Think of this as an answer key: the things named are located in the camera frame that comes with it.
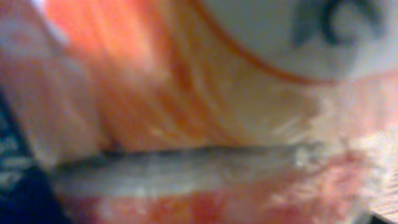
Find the tissue pack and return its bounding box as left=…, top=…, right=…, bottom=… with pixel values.
left=1, top=0, right=397, bottom=223

